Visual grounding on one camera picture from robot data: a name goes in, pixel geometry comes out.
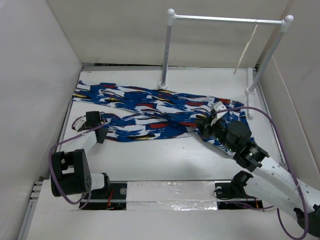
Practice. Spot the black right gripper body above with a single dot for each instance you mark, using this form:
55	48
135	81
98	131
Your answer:
217	130

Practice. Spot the blue white red patterned trousers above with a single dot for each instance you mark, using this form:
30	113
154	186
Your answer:
154	114

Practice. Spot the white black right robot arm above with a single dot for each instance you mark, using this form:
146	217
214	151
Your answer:
262	176

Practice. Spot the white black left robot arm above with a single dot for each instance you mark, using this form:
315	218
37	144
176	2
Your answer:
68	164

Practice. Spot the beige wooden clothes hanger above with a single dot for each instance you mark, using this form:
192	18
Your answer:
254	29

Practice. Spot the white metal clothes rack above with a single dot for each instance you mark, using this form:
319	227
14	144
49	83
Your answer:
252	82

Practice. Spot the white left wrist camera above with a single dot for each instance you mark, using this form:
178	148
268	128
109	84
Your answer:
79	122

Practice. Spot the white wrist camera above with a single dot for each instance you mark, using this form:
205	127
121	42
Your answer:
216	111
79	122

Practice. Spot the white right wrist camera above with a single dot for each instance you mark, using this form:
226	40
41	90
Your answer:
216	111

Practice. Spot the black base rail with tape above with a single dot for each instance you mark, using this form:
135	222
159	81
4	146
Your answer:
161	196

